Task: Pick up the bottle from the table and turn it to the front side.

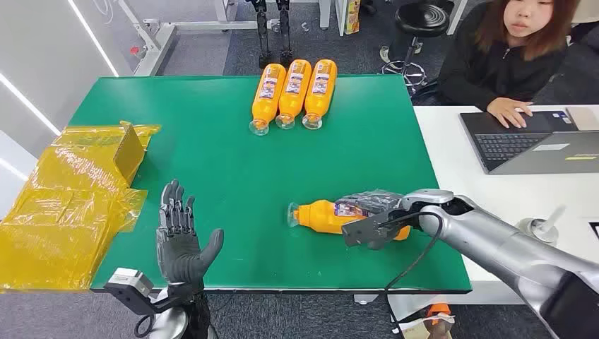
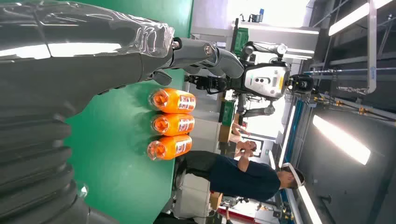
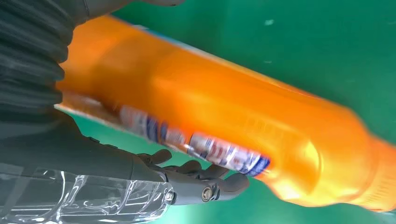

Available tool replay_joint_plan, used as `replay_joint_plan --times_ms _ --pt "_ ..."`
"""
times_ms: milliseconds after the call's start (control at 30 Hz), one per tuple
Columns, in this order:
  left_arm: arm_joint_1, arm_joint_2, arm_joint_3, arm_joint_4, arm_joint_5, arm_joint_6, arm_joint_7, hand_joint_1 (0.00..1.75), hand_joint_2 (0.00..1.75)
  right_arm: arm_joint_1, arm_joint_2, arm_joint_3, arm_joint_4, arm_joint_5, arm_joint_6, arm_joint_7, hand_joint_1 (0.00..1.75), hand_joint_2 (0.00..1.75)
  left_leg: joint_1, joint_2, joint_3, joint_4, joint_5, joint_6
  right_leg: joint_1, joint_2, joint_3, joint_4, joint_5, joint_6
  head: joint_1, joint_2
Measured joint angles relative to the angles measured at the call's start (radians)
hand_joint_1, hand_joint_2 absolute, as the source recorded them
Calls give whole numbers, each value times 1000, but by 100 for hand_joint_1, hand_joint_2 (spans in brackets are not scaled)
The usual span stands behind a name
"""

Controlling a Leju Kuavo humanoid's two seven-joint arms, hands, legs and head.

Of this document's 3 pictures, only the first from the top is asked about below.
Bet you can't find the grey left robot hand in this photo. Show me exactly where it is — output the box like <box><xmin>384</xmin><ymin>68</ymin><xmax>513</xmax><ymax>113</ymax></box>
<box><xmin>155</xmin><ymin>179</ymin><xmax>225</xmax><ymax>286</ymax></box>

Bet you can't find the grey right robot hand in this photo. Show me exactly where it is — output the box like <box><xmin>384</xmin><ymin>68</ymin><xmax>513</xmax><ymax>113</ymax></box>
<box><xmin>334</xmin><ymin>189</ymin><xmax>405</xmax><ymax>220</ymax></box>

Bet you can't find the orange juice bottle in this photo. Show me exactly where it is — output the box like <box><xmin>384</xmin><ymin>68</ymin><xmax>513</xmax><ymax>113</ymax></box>
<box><xmin>302</xmin><ymin>59</ymin><xmax>338</xmax><ymax>131</ymax></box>
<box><xmin>286</xmin><ymin>198</ymin><xmax>413</xmax><ymax>242</ymax></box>
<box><xmin>249</xmin><ymin>63</ymin><xmax>287</xmax><ymax>136</ymax></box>
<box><xmin>275</xmin><ymin>59</ymin><xmax>313</xmax><ymax>131</ymax></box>

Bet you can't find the green table mat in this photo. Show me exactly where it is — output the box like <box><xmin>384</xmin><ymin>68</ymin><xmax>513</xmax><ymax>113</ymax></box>
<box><xmin>69</xmin><ymin>74</ymin><xmax>473</xmax><ymax>295</ymax></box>

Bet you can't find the white desk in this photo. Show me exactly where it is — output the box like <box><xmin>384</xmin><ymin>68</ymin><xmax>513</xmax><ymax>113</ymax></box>
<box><xmin>413</xmin><ymin>103</ymin><xmax>599</xmax><ymax>305</ymax></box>

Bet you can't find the yellow film-wrapped cardboard box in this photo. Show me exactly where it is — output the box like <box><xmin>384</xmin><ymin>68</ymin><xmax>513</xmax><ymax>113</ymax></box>
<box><xmin>0</xmin><ymin>120</ymin><xmax>162</xmax><ymax>293</ymax></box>

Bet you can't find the orange and white object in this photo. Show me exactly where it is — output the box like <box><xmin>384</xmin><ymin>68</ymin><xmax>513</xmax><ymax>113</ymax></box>
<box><xmin>392</xmin><ymin>303</ymin><xmax>456</xmax><ymax>339</ymax></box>

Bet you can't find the dark grey laptop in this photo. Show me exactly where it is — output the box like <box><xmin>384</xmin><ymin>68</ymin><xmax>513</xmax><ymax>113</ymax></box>
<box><xmin>458</xmin><ymin>110</ymin><xmax>599</xmax><ymax>177</ymax></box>

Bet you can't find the person's hand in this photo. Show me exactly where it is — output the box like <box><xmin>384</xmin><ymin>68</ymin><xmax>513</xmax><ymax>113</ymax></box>
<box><xmin>486</xmin><ymin>97</ymin><xmax>535</xmax><ymax>129</ymax></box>

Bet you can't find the pale cup with straw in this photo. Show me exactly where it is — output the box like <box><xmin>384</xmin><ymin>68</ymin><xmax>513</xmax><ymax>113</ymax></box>
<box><xmin>516</xmin><ymin>206</ymin><xmax>567</xmax><ymax>245</ymax></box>

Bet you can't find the person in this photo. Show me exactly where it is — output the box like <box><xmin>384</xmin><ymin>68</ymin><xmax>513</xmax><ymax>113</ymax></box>
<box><xmin>437</xmin><ymin>0</ymin><xmax>599</xmax><ymax>129</ymax></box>

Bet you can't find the yellow carton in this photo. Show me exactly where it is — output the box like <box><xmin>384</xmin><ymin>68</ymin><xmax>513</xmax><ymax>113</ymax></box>
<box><xmin>345</xmin><ymin>0</ymin><xmax>362</xmax><ymax>36</ymax></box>

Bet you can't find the black robot leg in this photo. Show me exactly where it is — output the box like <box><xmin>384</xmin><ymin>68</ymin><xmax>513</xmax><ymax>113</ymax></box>
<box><xmin>247</xmin><ymin>0</ymin><xmax>273</xmax><ymax>70</ymax></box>
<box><xmin>275</xmin><ymin>0</ymin><xmax>295</xmax><ymax>66</ymax></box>

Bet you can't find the black round stool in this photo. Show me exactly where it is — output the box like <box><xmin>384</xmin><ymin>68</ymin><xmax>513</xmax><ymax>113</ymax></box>
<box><xmin>380</xmin><ymin>2</ymin><xmax>451</xmax><ymax>95</ymax></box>

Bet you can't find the beige flat case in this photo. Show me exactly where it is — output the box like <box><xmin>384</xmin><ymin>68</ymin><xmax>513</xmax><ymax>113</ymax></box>
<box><xmin>565</xmin><ymin>106</ymin><xmax>599</xmax><ymax>132</ymax></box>

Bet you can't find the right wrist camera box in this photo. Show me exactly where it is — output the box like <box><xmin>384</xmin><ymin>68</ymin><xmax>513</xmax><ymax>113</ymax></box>
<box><xmin>341</xmin><ymin>209</ymin><xmax>413</xmax><ymax>251</ymax></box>

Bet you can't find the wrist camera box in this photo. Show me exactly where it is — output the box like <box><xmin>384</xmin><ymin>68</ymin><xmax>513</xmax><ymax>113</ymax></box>
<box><xmin>103</xmin><ymin>267</ymin><xmax>155</xmax><ymax>315</ymax></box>
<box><xmin>341</xmin><ymin>209</ymin><xmax>413</xmax><ymax>251</ymax></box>

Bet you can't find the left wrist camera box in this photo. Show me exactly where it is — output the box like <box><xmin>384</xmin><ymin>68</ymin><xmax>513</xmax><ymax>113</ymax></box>
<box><xmin>103</xmin><ymin>267</ymin><xmax>155</xmax><ymax>315</ymax></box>

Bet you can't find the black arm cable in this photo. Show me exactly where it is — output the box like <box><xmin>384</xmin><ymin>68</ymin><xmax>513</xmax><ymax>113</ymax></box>
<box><xmin>376</xmin><ymin>211</ymin><xmax>444</xmax><ymax>339</ymax></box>

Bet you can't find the white metal stand frame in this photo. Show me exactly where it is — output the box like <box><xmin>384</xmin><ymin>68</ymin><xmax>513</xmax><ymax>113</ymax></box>
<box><xmin>114</xmin><ymin>0</ymin><xmax>282</xmax><ymax>78</ymax></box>

